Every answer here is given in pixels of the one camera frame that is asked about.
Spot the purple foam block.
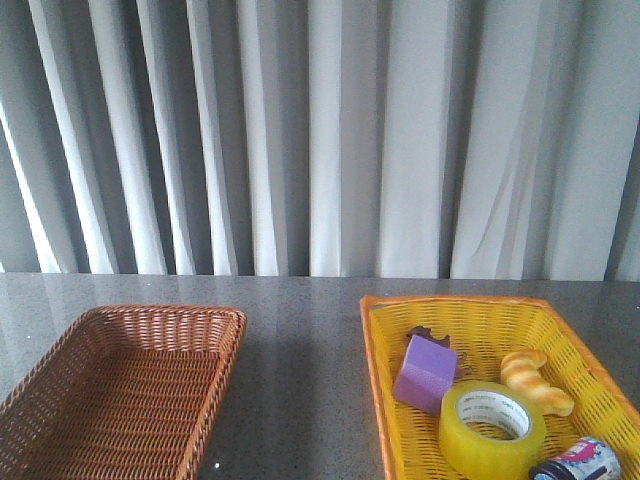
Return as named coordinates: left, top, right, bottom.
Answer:
left=393, top=335, right=458, bottom=415

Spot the yellow packing tape roll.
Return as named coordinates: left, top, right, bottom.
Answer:
left=439, top=380, right=546, bottom=479

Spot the grey pleated curtain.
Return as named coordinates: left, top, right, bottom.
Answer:
left=1, top=1, right=639, bottom=281

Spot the small dark labelled jar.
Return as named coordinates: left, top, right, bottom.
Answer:
left=529, top=436, right=622, bottom=480

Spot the brown chocolate toy piece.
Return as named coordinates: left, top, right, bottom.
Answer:
left=406, top=325, right=474, bottom=380

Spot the yellow plastic woven basket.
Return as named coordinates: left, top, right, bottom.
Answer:
left=360, top=295, right=639, bottom=479

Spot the brown wicker basket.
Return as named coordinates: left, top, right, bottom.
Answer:
left=1, top=304, right=247, bottom=479

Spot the toy croissant bread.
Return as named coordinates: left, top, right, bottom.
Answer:
left=500, top=349, right=575, bottom=417

